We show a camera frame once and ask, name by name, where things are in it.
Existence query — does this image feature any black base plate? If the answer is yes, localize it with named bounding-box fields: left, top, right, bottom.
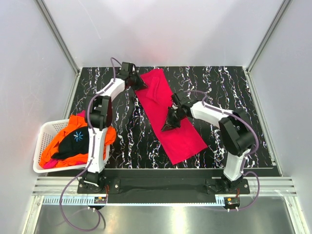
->
left=78, top=169, right=250, bottom=204

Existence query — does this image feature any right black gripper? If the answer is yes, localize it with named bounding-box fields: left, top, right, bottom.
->
left=162, top=107, right=186, bottom=132

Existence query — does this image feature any right aluminium frame post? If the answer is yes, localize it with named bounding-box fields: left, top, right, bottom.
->
left=246, top=0, right=292, bottom=73

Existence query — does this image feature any purple cable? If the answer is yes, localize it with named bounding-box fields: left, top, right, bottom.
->
left=182, top=90, right=261, bottom=212
left=58, top=57, right=122, bottom=232

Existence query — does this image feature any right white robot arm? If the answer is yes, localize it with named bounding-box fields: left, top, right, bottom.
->
left=161, top=90, right=259, bottom=193

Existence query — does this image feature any white plastic laundry basket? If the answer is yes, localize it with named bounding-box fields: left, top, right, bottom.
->
left=32, top=116, right=110, bottom=174

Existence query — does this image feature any magenta t shirt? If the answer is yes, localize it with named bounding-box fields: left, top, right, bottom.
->
left=133, top=68, right=208, bottom=165

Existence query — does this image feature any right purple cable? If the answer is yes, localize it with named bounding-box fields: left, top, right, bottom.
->
left=182, top=90, right=261, bottom=212

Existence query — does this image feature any aluminium rail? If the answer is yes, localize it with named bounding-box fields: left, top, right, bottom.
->
left=32, top=176, right=297, bottom=207

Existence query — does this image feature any aluminium frame post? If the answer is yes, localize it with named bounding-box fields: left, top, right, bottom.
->
left=34, top=0, right=80, bottom=75
left=246, top=0, right=292, bottom=73

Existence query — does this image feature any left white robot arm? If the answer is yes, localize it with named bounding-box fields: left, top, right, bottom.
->
left=78, top=62, right=148, bottom=194

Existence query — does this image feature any left aluminium frame post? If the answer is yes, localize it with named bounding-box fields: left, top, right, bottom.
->
left=34, top=0, right=80, bottom=75

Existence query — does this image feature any orange t shirt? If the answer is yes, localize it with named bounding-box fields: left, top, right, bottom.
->
left=39, top=115, right=117, bottom=169

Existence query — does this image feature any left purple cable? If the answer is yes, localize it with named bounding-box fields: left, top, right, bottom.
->
left=58, top=57, right=122, bottom=232

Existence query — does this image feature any black t shirt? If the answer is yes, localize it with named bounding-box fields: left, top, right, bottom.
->
left=51, top=126, right=89, bottom=160

